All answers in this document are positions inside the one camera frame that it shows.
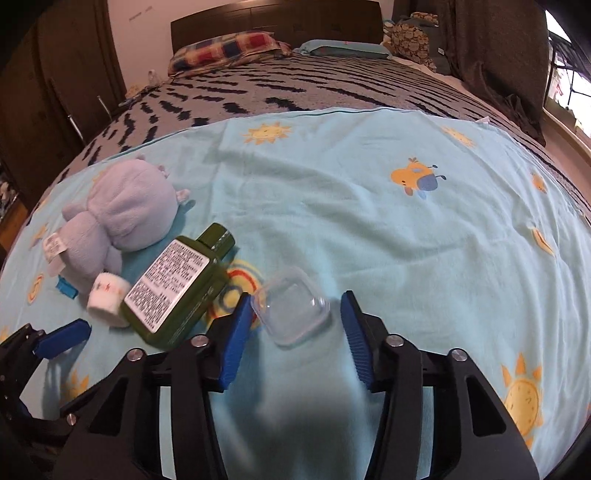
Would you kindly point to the dark brown curtain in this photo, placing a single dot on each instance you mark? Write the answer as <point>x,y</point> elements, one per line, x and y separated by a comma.
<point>494,55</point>

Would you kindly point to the blue plastic clip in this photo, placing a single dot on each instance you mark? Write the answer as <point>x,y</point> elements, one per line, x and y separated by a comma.
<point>65,287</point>

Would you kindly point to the green bottle with white label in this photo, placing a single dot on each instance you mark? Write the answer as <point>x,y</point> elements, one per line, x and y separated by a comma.
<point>196,300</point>

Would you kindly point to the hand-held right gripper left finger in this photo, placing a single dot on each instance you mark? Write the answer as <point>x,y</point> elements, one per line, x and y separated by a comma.
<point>236,341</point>

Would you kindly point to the plaid pillow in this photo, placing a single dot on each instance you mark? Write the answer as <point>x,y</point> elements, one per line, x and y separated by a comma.
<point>226,50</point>

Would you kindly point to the grey elephant plush toy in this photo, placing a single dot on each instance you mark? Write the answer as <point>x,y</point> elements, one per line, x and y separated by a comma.
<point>124,207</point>

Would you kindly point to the dark wooden headboard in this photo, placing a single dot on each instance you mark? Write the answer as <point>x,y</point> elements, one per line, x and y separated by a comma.
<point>277,18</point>

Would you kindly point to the window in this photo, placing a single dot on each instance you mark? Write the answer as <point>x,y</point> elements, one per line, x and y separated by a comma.
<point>575,110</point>

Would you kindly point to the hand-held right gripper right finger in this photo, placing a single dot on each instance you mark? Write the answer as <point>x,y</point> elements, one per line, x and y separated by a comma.
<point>356,341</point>

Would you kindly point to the clear plastic box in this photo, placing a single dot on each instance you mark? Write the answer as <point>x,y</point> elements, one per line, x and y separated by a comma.
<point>291,305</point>

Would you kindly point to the grey zigzag striped blanket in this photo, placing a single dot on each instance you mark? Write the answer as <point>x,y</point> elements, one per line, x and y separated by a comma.
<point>277,87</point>

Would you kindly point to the light blue pillow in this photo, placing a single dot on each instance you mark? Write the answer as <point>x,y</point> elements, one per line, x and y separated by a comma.
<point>341,48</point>

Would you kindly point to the dark wooden wardrobe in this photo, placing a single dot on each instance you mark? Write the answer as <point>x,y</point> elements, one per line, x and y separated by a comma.
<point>41,83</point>

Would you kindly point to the light blue printed sheet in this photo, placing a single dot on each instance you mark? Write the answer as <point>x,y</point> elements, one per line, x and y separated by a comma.
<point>369,230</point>

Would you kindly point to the small white roll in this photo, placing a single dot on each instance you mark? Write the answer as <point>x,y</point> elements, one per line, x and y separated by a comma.
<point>108,297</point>

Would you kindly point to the brown patterned cushion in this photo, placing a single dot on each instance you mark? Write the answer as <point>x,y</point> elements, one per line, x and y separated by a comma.
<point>413,39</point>

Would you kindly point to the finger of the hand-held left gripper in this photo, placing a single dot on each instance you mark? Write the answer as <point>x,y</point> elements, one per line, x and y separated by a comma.
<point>62,339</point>

